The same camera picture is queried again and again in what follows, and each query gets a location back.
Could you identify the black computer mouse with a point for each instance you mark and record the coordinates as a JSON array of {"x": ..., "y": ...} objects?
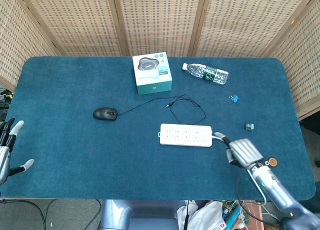
[{"x": 105, "y": 113}]

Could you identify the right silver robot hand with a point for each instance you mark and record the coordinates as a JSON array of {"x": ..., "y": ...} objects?
[{"x": 243, "y": 151}]

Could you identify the small black teal cube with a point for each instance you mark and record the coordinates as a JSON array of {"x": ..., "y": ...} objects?
[{"x": 249, "y": 126}]

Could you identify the white power strip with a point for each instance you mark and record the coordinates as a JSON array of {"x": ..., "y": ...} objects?
[{"x": 185, "y": 134}]

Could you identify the white plastic bag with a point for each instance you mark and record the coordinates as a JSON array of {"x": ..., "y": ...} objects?
[{"x": 207, "y": 216}]

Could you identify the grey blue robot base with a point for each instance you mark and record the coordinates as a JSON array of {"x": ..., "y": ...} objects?
[{"x": 135, "y": 215}]

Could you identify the clear plastic water bottle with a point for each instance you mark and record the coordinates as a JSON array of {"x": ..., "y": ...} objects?
[{"x": 207, "y": 73}]

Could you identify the blue felt table mat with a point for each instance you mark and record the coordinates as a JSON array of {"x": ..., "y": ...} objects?
[{"x": 75, "y": 152}]

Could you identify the blue binder clip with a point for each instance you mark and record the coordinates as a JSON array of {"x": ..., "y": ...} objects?
[{"x": 234, "y": 98}]

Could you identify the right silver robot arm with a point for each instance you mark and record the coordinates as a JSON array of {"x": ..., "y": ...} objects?
[{"x": 280, "y": 192}]

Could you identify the colourful clutter pile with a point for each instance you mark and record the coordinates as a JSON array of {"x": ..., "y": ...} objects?
[{"x": 240, "y": 215}]

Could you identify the woven bamboo folding screen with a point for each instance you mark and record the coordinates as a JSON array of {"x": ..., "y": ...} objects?
[{"x": 160, "y": 20}]

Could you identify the white teal product box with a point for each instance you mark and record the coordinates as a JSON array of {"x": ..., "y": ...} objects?
[{"x": 153, "y": 73}]

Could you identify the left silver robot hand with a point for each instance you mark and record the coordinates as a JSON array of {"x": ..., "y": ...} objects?
[{"x": 5, "y": 150}]

